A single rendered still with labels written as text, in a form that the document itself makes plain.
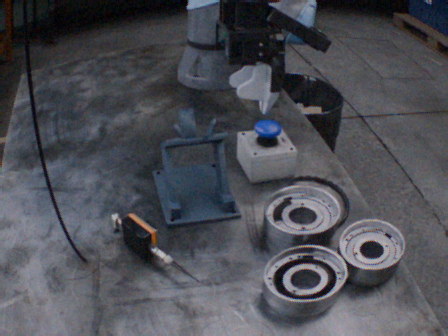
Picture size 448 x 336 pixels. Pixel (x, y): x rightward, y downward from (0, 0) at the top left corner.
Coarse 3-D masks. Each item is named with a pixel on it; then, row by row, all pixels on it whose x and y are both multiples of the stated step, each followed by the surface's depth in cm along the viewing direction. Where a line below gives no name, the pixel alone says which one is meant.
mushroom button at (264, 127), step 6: (264, 120) 86; (270, 120) 86; (258, 126) 85; (264, 126) 85; (270, 126) 85; (276, 126) 85; (258, 132) 84; (264, 132) 84; (270, 132) 84; (276, 132) 84; (264, 138) 86; (270, 138) 86
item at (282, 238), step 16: (288, 192) 78; (304, 192) 79; (320, 192) 78; (272, 208) 76; (288, 208) 76; (304, 208) 77; (336, 208) 75; (272, 224) 72; (288, 224) 73; (320, 224) 74; (336, 224) 72; (272, 240) 74; (288, 240) 71; (304, 240) 70; (320, 240) 71
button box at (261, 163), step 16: (240, 144) 88; (256, 144) 86; (272, 144) 85; (288, 144) 86; (240, 160) 89; (256, 160) 84; (272, 160) 84; (288, 160) 85; (256, 176) 85; (272, 176) 86; (288, 176) 87
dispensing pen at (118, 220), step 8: (112, 216) 75; (120, 216) 74; (128, 216) 72; (120, 224) 74; (128, 224) 70; (136, 224) 71; (128, 232) 71; (136, 232) 69; (144, 232) 69; (128, 240) 72; (136, 240) 70; (144, 240) 69; (136, 248) 71; (144, 248) 69; (152, 248) 69; (160, 248) 69; (144, 256) 70; (152, 256) 71; (160, 256) 68; (168, 256) 68; (176, 264) 67; (184, 272) 66
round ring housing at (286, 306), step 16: (288, 256) 68; (320, 256) 68; (336, 256) 66; (272, 272) 66; (288, 272) 65; (304, 272) 66; (320, 272) 65; (336, 272) 65; (272, 288) 62; (288, 288) 63; (320, 288) 63; (336, 288) 62; (272, 304) 62; (288, 304) 60; (304, 304) 60; (320, 304) 60
